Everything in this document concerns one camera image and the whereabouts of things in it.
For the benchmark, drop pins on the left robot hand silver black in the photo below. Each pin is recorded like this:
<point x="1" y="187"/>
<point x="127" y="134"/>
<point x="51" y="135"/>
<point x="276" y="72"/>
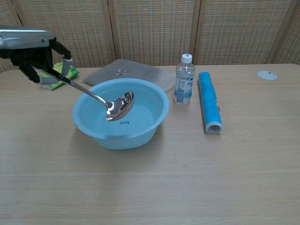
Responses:
<point x="25" y="54"/>

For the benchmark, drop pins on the light blue plastic basin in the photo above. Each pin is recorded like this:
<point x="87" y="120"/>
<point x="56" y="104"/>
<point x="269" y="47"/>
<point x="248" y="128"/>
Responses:
<point x="122" y="141"/>

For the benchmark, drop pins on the clear water bottle white cap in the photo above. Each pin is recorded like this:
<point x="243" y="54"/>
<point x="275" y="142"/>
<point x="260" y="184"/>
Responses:
<point x="184" y="82"/>

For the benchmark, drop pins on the white round table grommet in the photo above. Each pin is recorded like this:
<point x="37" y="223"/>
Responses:
<point x="267" y="75"/>

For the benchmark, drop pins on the blue cling film roll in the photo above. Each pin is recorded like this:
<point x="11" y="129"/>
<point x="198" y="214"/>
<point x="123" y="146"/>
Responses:
<point x="209" y="98"/>

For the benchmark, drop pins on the clear bag with grey cloth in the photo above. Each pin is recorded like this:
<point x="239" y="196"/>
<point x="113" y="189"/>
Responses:
<point x="140" y="72"/>

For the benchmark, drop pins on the woven rattan folding screen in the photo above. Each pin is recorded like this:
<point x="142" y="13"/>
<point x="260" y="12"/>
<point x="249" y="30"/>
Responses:
<point x="152" y="30"/>

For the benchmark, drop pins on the green tissue pack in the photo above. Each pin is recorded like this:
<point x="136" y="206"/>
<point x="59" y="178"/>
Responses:
<point x="73" y="73"/>

